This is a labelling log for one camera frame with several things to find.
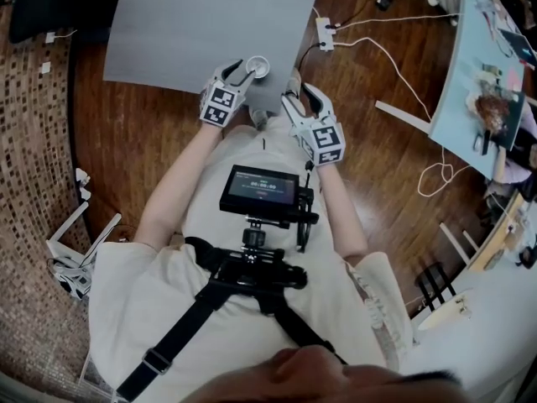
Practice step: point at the person's white shoe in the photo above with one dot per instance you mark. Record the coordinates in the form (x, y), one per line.
(260, 118)
(293, 84)

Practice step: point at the black chest harness rig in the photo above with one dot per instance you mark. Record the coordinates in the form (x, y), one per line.
(251, 267)

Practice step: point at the idle white gripper device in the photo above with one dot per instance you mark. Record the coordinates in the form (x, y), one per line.
(77, 281)

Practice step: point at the grey table with white legs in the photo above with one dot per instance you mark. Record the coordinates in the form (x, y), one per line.
(201, 27)

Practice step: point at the wooden desk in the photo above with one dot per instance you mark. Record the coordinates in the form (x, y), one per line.
(495, 242)

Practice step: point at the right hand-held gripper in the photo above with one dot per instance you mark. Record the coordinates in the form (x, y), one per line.
(327, 143)

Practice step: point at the person's left white shoe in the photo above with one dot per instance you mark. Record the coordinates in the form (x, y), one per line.
(260, 118)

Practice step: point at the white power strip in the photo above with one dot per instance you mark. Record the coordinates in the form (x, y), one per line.
(324, 29)

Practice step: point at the dark open laptop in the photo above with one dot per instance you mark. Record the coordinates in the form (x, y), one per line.
(514, 124)

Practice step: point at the brown dried bouquet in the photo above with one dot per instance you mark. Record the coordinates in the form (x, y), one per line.
(491, 107)

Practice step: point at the crumpled white paper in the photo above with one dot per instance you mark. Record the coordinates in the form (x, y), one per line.
(84, 192)
(82, 175)

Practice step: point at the person's white clothing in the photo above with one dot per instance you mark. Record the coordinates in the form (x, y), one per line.
(235, 334)

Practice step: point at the white square adapter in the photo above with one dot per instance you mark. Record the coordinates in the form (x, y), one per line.
(50, 37)
(45, 68)

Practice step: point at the light blue table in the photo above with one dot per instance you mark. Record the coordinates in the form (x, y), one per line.
(461, 99)

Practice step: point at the black chest-mounted monitor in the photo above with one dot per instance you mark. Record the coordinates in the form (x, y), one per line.
(260, 189)

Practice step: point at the black charger adapter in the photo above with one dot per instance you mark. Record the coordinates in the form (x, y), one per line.
(384, 1)

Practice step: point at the person's right white shoe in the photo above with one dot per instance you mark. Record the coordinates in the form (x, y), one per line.
(293, 84)

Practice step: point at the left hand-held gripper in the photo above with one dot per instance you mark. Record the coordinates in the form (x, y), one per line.
(222, 103)

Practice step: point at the person's right forearm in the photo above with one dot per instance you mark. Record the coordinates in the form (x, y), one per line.
(340, 212)

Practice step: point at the large black furniture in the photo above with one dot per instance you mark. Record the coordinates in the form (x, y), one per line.
(54, 2)

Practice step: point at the person's face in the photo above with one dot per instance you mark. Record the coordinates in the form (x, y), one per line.
(302, 372)

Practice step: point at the laptop with lit screen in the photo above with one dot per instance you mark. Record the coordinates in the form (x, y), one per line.
(518, 44)

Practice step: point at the person's left forearm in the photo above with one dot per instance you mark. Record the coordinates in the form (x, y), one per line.
(172, 191)

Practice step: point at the white stool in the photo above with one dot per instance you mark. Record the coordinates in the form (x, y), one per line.
(67, 233)

